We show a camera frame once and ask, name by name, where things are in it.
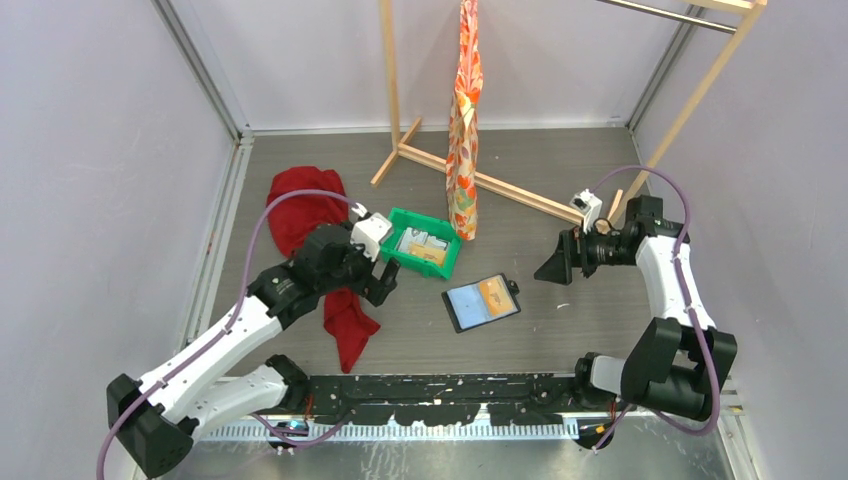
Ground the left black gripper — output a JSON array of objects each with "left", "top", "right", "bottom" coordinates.
[{"left": 318, "top": 221, "right": 398, "bottom": 305}]

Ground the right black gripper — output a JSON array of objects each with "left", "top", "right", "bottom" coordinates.
[{"left": 535, "top": 218, "right": 637, "bottom": 285}]

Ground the green plastic bin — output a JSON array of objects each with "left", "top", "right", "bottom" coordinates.
[{"left": 381, "top": 208, "right": 463, "bottom": 280}]

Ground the orange patterned credit card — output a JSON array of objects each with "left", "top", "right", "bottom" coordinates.
[{"left": 478, "top": 276, "right": 518, "bottom": 318}]

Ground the black card holder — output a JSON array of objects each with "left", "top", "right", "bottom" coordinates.
[{"left": 441, "top": 273, "right": 521, "bottom": 334}]

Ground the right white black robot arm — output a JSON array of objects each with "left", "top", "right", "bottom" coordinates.
[{"left": 534, "top": 191, "right": 738, "bottom": 421}]

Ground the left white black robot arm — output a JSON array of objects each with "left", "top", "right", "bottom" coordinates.
[{"left": 106, "top": 214, "right": 400, "bottom": 478}]

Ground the red cloth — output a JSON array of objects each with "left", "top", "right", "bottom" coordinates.
[{"left": 266, "top": 166, "right": 380, "bottom": 374}]

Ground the wooden clothes rack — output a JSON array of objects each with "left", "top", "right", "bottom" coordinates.
[{"left": 371, "top": 0, "right": 768, "bottom": 225}]

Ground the orange floral tote bag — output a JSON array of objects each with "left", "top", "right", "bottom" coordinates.
[{"left": 445, "top": 0, "right": 484, "bottom": 241}]

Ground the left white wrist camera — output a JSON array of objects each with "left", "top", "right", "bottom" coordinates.
[{"left": 350, "top": 213, "right": 393, "bottom": 262}]

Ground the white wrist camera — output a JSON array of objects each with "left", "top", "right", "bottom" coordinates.
[
  {"left": 569, "top": 189, "right": 603, "bottom": 233},
  {"left": 350, "top": 213, "right": 393, "bottom": 262}
]

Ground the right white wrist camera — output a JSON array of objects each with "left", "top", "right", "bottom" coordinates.
[{"left": 569, "top": 189, "right": 603, "bottom": 233}]

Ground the perforated metal rail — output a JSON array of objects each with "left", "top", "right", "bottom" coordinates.
[{"left": 200, "top": 418, "right": 579, "bottom": 442}]

